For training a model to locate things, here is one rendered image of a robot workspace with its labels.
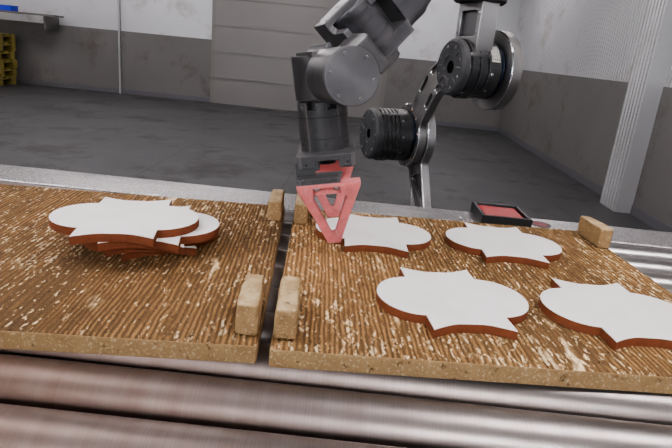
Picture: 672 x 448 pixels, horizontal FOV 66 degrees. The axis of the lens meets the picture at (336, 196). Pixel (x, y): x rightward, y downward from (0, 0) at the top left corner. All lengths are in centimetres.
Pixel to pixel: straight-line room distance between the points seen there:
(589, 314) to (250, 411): 31
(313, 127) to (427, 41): 893
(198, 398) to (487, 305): 26
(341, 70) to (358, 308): 22
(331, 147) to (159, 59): 960
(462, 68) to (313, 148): 79
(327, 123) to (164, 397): 32
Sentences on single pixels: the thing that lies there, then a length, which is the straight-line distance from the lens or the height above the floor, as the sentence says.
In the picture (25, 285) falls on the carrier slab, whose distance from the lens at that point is 51.
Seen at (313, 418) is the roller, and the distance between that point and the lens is 38.
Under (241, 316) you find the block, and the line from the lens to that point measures 40.
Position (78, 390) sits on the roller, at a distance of 41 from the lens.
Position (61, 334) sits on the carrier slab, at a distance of 43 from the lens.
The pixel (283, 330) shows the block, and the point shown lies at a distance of 40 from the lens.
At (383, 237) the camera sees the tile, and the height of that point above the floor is 95.
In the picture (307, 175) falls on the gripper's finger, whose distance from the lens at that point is 56.
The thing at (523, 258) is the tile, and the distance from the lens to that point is 63.
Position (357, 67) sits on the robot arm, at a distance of 50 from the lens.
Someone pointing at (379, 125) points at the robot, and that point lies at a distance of 173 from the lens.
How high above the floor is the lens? 115
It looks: 16 degrees down
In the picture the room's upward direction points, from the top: 6 degrees clockwise
